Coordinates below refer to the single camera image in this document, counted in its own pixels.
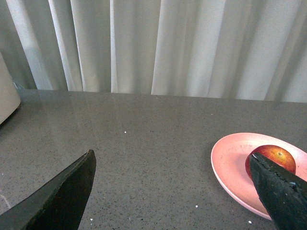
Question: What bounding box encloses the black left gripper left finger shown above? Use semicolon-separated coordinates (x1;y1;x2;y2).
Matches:
0;149;96;230

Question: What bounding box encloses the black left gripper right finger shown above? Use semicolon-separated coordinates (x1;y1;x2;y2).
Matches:
249;152;307;230

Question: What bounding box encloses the red apple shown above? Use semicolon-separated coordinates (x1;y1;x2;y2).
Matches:
245;145;296;179

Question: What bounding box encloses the pink plate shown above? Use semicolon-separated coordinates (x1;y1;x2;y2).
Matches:
211;133;307;220

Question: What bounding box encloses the white appliance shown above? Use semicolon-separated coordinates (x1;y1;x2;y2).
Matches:
0;54;21;124

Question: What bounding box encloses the white curtain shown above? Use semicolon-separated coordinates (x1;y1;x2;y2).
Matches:
0;0;307;102

